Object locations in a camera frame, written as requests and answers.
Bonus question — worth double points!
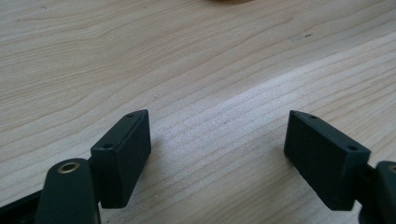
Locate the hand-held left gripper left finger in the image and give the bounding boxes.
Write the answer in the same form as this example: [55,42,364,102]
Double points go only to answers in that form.
[90,108,152,209]

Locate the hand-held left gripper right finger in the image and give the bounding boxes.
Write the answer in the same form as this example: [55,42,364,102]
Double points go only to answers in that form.
[283,109,372,212]

